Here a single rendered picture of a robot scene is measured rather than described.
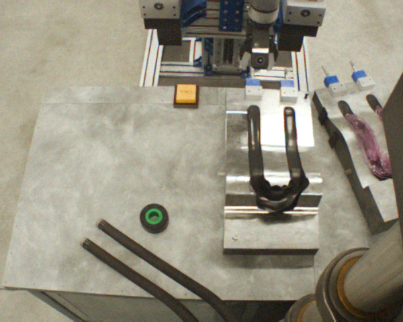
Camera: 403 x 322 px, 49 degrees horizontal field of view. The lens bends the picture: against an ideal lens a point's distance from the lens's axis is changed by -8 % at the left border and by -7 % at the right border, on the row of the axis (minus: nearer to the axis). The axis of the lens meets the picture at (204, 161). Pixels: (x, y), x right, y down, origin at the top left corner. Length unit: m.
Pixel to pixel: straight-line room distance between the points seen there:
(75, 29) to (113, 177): 1.71
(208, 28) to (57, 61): 1.25
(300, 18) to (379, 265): 1.29
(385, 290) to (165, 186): 1.02
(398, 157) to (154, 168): 1.18
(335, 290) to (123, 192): 0.96
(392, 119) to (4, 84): 2.68
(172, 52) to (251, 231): 1.40
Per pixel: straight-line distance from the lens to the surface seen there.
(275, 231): 1.29
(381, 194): 1.36
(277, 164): 1.31
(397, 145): 0.30
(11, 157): 2.57
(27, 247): 1.42
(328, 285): 0.55
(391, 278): 0.44
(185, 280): 1.19
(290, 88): 1.46
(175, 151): 1.45
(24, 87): 2.81
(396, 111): 0.30
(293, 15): 1.64
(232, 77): 2.35
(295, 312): 0.80
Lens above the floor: 2.06
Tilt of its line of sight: 62 degrees down
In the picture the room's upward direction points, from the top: straight up
